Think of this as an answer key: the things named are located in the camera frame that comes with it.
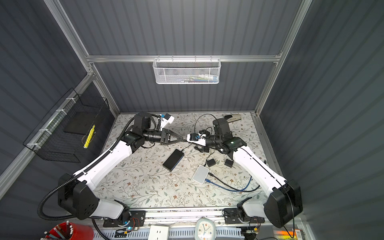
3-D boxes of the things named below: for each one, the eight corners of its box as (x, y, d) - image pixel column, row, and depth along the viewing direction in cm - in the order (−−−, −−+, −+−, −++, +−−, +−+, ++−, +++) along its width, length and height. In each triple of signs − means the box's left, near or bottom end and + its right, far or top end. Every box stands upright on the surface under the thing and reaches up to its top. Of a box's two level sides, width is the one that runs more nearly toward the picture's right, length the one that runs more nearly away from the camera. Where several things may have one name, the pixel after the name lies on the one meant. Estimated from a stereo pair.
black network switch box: (162, 166, 94) (162, 164, 92) (176, 150, 101) (176, 148, 99) (170, 172, 91) (170, 170, 90) (184, 155, 99) (184, 153, 97)
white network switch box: (192, 179, 88) (191, 177, 86) (199, 165, 94) (199, 164, 92) (202, 184, 86) (202, 183, 84) (209, 170, 92) (209, 169, 90)
